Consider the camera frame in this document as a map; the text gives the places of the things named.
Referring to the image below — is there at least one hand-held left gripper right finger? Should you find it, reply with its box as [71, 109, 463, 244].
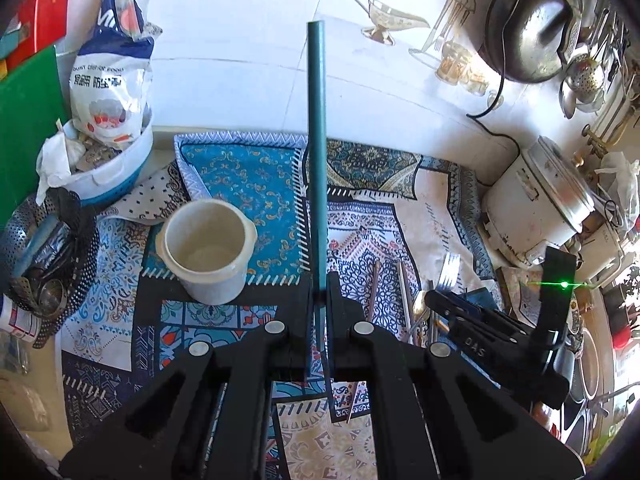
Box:
[326, 271, 587, 480]

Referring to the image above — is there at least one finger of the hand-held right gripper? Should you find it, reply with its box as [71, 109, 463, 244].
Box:
[439, 310, 532, 344]
[424, 288, 532, 334]

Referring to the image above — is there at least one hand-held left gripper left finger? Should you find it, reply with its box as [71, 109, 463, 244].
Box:
[59, 276, 315, 480]

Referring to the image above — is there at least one silver spoon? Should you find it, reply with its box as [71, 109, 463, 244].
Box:
[407, 291, 435, 341]

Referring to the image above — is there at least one silver fork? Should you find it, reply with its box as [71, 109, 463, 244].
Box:
[427, 252, 462, 346]

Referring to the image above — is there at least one grey chopstick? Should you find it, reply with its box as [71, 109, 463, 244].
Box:
[397, 259, 420, 347]

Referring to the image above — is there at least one white plastic cup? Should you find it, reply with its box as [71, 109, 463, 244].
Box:
[157, 199, 258, 306]

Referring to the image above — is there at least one teal chopstick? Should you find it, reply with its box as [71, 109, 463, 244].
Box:
[305, 20, 335, 413]

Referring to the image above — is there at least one row of hanging metal utensils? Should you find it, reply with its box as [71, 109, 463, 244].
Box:
[574, 0, 640, 103]

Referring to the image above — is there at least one white rice cooker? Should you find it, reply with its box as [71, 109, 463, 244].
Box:
[480, 135, 597, 267]

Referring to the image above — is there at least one patterned patchwork cloth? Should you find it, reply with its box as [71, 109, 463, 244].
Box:
[60, 130, 507, 480]

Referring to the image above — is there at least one clear plastic bag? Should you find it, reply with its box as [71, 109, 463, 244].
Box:
[596, 152, 640, 222]

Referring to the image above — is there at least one brass faucet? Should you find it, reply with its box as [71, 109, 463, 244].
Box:
[581, 110, 637, 167]

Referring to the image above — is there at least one glass cup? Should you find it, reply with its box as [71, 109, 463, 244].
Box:
[435, 42, 471, 84]
[462, 60, 492, 97]

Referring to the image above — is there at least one white blue plastic basket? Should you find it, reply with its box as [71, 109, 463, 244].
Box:
[37, 115, 155, 209]

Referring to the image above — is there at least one metal strainer ladle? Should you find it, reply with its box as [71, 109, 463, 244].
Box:
[559, 55, 609, 118]

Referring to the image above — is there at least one perforated metal steamer basket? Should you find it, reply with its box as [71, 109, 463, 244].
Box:
[0, 192, 99, 349]

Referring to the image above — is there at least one black wok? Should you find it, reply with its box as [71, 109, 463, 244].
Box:
[479, 0, 574, 84]

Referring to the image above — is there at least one white red can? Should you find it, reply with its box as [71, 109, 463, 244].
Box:
[0, 294, 42, 342]

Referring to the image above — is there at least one white crumpled tissue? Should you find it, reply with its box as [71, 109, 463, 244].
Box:
[35, 120, 82, 202]

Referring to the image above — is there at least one silver gravy boat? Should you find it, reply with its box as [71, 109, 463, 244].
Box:
[349, 0, 431, 47]

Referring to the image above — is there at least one white blue flour bag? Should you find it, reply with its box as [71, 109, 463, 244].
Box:
[67, 0, 164, 152]

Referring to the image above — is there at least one green cutting board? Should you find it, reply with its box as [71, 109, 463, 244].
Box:
[0, 45, 72, 231]

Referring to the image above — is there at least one red board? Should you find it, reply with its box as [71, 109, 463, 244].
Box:
[0, 0, 77, 72]

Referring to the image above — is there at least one black power cable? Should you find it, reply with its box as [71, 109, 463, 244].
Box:
[466, 0, 532, 161]

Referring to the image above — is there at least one wire cutlery stand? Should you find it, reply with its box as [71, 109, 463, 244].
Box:
[409, 0, 476, 69]

